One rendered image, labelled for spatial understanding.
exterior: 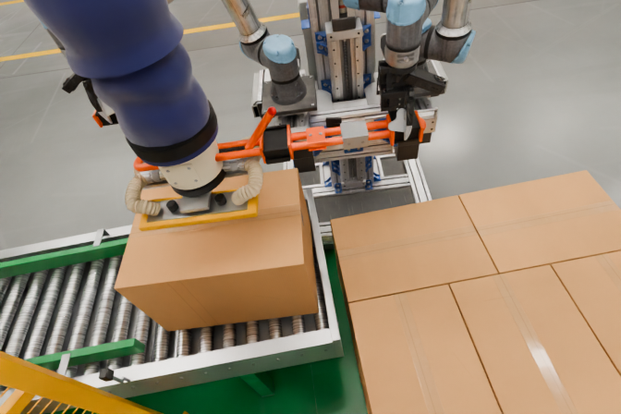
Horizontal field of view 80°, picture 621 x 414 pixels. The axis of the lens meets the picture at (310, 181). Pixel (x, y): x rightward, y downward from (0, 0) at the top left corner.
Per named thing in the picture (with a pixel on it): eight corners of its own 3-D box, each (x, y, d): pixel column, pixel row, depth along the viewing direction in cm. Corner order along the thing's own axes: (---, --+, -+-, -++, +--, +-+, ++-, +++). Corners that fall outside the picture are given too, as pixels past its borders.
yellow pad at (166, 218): (140, 232, 105) (131, 222, 102) (148, 203, 112) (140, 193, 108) (258, 217, 104) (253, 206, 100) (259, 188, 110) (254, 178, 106)
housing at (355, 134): (343, 151, 102) (342, 139, 98) (340, 134, 106) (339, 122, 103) (369, 147, 101) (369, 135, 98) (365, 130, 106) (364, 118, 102)
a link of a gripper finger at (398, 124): (387, 141, 99) (385, 107, 94) (409, 139, 98) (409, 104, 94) (389, 146, 96) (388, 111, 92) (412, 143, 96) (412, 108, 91)
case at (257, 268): (167, 332, 145) (113, 288, 115) (182, 243, 171) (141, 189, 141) (319, 312, 142) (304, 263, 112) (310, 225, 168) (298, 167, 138)
